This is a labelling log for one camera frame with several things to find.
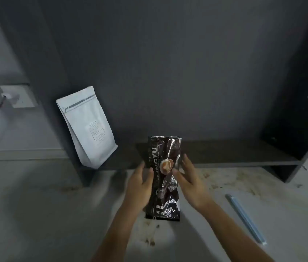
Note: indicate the person's right hand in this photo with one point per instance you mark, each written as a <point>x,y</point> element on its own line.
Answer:
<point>194,185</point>

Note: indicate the person's left hand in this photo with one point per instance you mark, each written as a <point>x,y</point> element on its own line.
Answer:
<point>139,188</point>

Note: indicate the black coffee bag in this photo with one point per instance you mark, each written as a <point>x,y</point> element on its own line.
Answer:
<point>164,158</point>

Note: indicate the light blue sealing clip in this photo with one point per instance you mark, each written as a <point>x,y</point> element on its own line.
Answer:
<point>245,218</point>

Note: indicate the dark grey shelf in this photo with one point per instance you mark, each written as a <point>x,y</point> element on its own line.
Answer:
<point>197,79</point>

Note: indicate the person's right forearm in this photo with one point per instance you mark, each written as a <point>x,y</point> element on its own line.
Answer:
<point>233,234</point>

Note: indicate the person's left forearm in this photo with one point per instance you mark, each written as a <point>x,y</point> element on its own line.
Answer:
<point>118,237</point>

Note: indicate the white zip pouch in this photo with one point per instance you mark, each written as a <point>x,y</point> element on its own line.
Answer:
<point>88,128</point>

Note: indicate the white plug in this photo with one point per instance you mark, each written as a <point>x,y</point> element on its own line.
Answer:
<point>10,96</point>

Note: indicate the white wall socket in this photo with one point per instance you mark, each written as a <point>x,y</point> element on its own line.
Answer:
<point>24,99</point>

